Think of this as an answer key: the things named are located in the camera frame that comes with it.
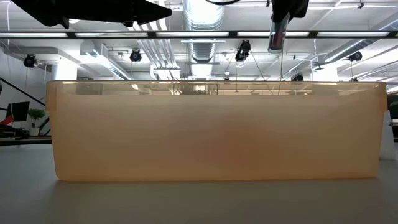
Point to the green plant in white pot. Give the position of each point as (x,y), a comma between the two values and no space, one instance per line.
(35,114)

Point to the black room monitor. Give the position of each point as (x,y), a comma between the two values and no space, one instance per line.
(19,111)

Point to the rectangular metal ventilation duct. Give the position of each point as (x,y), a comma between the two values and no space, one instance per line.
(93,51)

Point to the black beam with light strips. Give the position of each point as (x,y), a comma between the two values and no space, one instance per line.
(192,34)

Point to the long workbench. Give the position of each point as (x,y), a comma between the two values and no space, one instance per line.
(25,141)

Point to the white round column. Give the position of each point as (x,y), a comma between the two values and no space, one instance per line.
(63,70)

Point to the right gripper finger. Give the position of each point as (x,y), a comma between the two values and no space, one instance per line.
(300,7)
(280,9)

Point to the translucent orange plastic bin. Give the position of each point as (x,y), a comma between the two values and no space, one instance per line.
(217,140)

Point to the round silver ventilation duct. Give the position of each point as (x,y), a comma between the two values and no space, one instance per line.
(202,12)
(348,49)

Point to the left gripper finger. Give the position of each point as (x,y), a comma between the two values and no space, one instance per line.
(124,11)

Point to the red object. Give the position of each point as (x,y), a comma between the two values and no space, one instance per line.
(7,120)

